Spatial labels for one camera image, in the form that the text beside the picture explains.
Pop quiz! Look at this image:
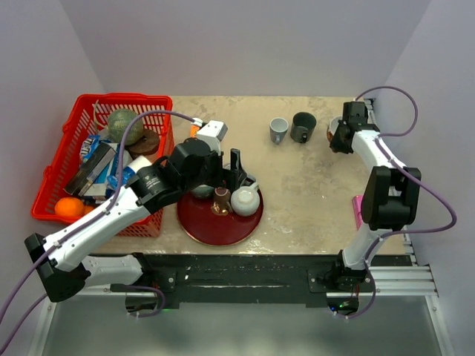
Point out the red floral mug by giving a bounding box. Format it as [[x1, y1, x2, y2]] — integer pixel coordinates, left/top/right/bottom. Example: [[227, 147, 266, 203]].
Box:
[[326, 116, 342, 142]]

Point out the white speckled mug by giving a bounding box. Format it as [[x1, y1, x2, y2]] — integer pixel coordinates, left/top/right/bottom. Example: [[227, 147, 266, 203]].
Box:
[[230, 182, 260, 217]]

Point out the small brown espresso cup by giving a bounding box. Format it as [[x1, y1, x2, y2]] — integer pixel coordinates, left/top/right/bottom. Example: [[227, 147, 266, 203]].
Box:
[[212, 187, 233, 216]]

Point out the dark grey mug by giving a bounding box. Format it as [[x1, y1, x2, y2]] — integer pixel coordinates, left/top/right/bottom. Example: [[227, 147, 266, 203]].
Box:
[[290, 112, 317, 143]]

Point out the small grey mug white inside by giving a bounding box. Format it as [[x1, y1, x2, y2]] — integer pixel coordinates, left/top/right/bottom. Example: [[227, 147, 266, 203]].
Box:
[[269, 117, 289, 145]]

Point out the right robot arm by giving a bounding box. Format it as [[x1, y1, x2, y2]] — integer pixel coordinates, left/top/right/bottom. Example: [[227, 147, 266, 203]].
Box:
[[327, 101, 422, 291]]

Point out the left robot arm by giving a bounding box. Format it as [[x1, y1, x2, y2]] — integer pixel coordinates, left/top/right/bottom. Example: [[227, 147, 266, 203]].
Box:
[[24, 138, 247, 303]]

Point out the grey-blue round mug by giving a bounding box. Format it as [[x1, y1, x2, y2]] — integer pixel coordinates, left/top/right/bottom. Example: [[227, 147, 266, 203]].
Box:
[[240, 174, 257, 187]]

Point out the teal glazed mug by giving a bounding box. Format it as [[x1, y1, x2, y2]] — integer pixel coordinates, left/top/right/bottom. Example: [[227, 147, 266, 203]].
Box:
[[191, 185, 214, 200]]

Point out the orange pink sponge box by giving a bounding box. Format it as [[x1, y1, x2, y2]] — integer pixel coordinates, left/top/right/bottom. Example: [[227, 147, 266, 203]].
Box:
[[189, 125, 200, 137]]

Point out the brown wooden disc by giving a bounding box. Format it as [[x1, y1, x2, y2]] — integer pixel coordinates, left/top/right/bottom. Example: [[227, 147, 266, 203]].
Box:
[[126, 129, 160, 156]]

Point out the dark red round tray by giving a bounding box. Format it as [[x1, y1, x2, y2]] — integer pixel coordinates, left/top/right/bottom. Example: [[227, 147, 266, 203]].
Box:
[[177, 187, 263, 246]]

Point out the white blue paper cup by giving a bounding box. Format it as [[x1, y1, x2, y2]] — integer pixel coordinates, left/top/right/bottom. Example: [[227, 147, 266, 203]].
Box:
[[107, 156, 151, 190]]

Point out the red plastic basket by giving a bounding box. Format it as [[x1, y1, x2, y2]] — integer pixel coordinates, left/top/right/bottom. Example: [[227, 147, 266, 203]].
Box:
[[30, 93, 175, 237]]

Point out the pink flat box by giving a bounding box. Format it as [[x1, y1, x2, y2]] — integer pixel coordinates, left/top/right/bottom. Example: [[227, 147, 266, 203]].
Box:
[[352, 195, 363, 230]]

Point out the green round melon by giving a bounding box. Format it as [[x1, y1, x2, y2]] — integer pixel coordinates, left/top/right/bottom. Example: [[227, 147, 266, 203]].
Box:
[[107, 108, 144, 145]]

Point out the blue candy bag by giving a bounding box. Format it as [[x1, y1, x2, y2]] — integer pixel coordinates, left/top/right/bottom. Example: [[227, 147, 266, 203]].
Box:
[[79, 135, 100, 165]]

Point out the black carton box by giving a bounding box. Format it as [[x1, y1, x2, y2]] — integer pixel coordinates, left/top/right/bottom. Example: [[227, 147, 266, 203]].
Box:
[[64, 142, 116, 197]]

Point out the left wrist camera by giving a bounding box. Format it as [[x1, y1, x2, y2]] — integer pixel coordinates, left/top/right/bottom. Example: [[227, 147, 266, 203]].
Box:
[[196, 120, 228, 153]]

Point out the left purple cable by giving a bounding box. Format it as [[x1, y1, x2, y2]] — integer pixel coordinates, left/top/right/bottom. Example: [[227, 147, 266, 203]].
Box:
[[0, 110, 205, 349]]

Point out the black table front rail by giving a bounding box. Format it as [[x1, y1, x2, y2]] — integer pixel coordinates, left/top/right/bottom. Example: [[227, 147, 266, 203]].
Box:
[[109, 251, 413, 309]]

